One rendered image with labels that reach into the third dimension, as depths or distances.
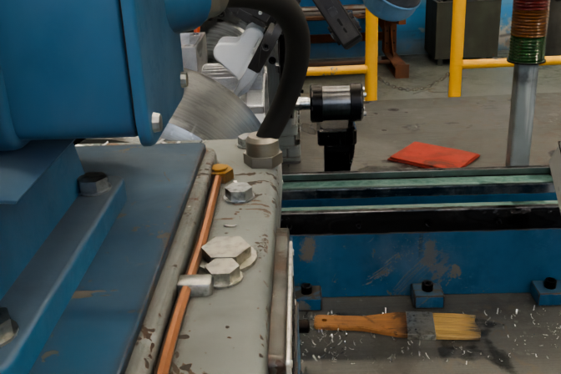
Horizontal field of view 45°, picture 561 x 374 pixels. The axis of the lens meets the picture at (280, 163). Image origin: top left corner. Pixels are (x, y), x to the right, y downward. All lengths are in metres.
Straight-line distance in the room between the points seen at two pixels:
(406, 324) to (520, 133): 0.51
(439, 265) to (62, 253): 0.71
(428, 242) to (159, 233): 0.64
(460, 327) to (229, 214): 0.58
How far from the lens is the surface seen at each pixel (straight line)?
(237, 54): 0.80
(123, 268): 0.28
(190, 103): 0.58
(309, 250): 0.90
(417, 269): 0.93
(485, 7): 5.64
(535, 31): 1.22
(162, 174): 0.37
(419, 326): 0.88
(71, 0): 0.20
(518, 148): 1.28
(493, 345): 0.88
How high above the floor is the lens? 1.31
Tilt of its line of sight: 21 degrees down
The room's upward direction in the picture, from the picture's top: 3 degrees counter-clockwise
